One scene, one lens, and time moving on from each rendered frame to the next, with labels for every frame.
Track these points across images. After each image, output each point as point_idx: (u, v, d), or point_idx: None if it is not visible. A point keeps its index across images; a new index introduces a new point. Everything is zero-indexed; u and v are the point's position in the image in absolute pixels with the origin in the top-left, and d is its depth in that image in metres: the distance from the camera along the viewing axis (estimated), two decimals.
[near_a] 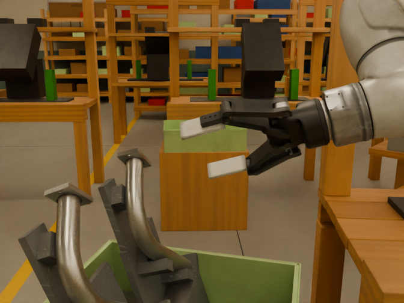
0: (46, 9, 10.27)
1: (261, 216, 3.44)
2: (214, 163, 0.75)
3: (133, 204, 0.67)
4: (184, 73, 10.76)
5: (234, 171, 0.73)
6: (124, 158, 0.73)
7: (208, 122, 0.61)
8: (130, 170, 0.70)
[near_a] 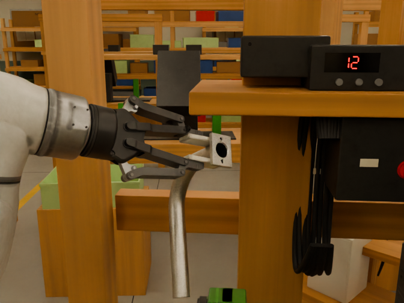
0: (9, 17, 9.84)
1: (170, 274, 3.01)
2: None
3: None
4: (154, 83, 10.33)
5: None
6: (230, 147, 0.69)
7: (191, 133, 0.70)
8: None
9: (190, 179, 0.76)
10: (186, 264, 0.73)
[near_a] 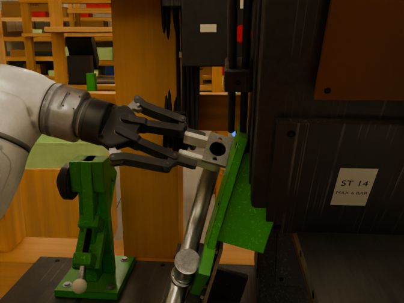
0: None
1: None
2: None
3: None
4: None
5: None
6: (229, 148, 0.67)
7: None
8: (217, 151, 0.70)
9: (210, 190, 0.75)
10: None
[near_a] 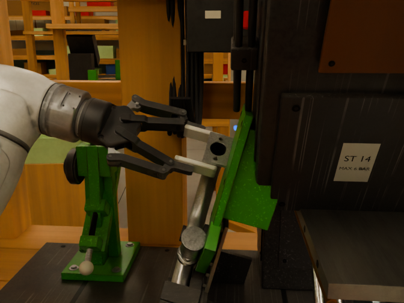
0: None
1: None
2: (208, 165, 0.66)
3: None
4: None
5: None
6: (229, 148, 0.67)
7: None
8: (217, 151, 0.70)
9: (210, 190, 0.75)
10: (186, 273, 0.69)
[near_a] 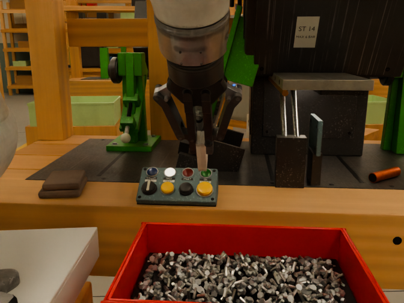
0: (6, 1, 10.25)
1: None
2: (202, 164, 0.70)
3: None
4: None
5: None
6: (227, 39, 0.99)
7: (212, 142, 0.68)
8: None
9: None
10: (198, 126, 1.01)
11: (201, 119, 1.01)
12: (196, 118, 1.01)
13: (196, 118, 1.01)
